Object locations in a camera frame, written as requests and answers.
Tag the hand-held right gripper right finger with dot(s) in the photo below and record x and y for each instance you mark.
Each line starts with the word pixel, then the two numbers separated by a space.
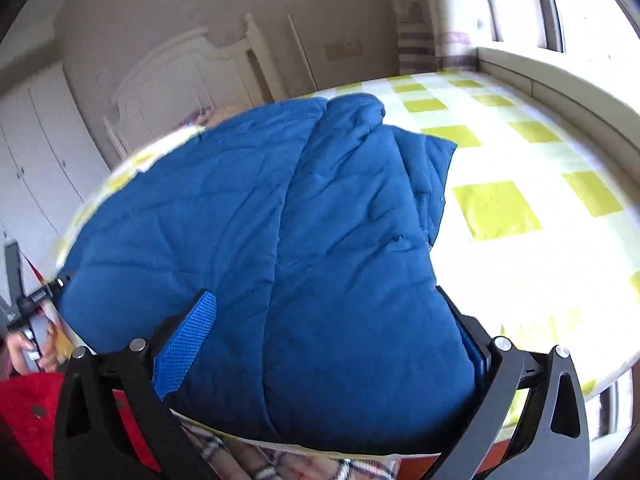
pixel 495 375

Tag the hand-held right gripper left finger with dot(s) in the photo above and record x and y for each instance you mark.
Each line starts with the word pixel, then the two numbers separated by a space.
pixel 187 340

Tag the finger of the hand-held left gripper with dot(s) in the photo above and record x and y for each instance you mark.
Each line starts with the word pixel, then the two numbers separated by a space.
pixel 47 292

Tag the blue down jacket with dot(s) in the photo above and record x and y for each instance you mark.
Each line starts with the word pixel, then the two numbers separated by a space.
pixel 300 220

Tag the person's left hand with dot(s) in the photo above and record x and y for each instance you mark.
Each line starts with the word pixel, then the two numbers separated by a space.
pixel 50 355

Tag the yellow checked bed sheet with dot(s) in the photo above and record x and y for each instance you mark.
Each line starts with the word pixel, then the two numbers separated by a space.
pixel 500 260

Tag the red garment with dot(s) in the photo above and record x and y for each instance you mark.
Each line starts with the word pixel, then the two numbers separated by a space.
pixel 30 425

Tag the white wardrobe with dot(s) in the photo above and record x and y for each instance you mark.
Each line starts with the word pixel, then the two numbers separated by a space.
pixel 45 150

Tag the plaid cloth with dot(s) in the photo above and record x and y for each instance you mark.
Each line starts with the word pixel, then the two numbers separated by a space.
pixel 280 465

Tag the beige plush cushion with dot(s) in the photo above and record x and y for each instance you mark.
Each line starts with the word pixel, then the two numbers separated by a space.
pixel 227 115

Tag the white wooden headboard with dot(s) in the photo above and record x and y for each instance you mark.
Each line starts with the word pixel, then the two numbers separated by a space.
pixel 175 75

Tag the window sill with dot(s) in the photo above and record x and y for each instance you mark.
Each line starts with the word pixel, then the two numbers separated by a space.
pixel 565 90

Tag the striped curtain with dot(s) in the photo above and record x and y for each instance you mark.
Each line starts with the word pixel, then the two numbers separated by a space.
pixel 425 20

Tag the wall socket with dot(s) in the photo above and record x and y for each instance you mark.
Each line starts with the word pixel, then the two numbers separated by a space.
pixel 344 49

